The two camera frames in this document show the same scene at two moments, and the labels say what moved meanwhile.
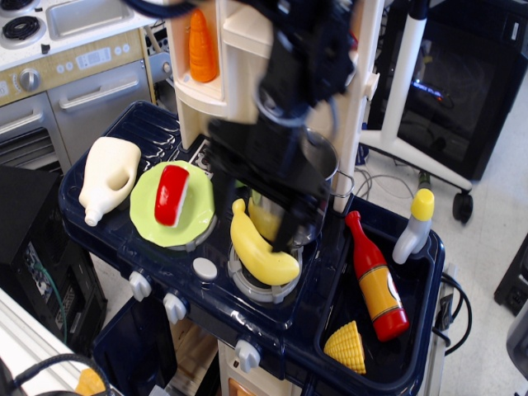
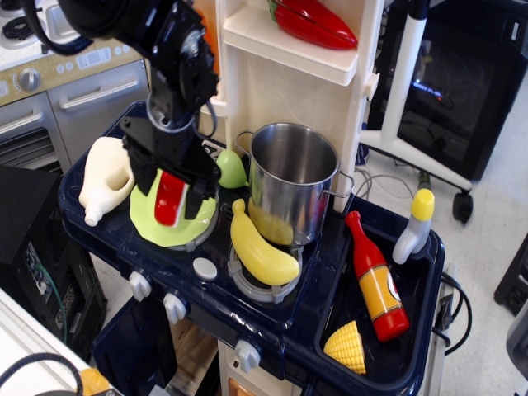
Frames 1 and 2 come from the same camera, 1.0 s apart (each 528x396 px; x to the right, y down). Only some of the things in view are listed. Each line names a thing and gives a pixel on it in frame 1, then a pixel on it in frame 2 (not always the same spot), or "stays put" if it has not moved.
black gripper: x=272 y=155 to x=181 y=153
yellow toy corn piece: x=345 y=346 stays put
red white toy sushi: x=170 y=192 stays put
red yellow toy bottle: x=387 y=309 stays put
